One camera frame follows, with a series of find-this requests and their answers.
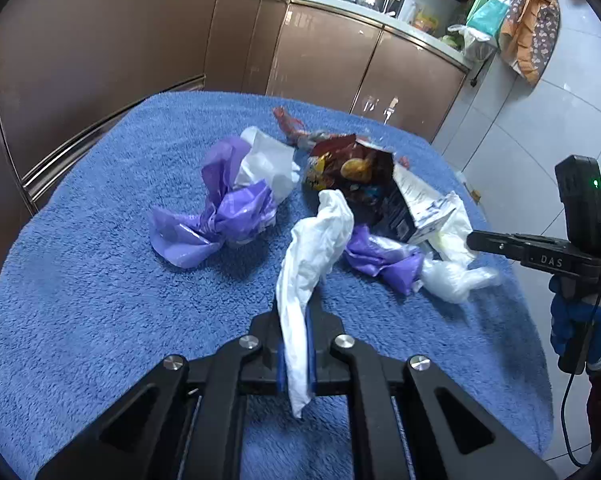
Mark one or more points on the large purple plastic bag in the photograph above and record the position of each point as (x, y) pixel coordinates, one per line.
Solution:
(235, 210)

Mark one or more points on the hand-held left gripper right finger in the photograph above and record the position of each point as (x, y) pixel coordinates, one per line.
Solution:
(311, 360)

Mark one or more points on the grey white plastic bag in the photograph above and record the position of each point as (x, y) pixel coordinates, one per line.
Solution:
(475, 42)

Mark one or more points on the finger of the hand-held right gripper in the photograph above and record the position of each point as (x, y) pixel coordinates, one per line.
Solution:
(490, 244)

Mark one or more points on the dark red snack bag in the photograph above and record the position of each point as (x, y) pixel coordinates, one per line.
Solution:
(345, 155)

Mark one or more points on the long white plastic bag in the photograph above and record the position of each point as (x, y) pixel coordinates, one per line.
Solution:
(310, 250)

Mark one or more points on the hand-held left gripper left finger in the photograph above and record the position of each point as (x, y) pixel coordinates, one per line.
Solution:
(280, 365)

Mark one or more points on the green hanging bag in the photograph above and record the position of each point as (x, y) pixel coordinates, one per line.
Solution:
(490, 12)

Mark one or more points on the white kitchen countertop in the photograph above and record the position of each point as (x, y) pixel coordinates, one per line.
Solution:
(380, 19)

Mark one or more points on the pile of yellow food packets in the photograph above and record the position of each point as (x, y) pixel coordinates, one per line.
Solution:
(425, 20)

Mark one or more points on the blue towel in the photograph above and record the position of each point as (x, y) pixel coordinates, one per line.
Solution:
(105, 310)

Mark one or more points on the patterned hanging apron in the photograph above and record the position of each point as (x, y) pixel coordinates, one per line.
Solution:
(530, 20)

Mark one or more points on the brown kitchen base cabinet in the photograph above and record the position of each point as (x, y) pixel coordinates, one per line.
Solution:
(130, 35)

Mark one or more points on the translucent plastic bag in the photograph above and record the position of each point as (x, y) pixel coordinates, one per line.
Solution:
(455, 280)

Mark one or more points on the red and clear wrapper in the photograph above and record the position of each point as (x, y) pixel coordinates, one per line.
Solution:
(293, 130)

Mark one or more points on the dark blue milk carton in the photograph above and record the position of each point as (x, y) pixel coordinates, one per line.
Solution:
(420, 205)

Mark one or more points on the cream white plastic bag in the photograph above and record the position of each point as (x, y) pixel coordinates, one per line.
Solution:
(458, 232)

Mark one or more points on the small purple plastic bag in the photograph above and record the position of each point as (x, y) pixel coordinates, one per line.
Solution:
(380, 257)

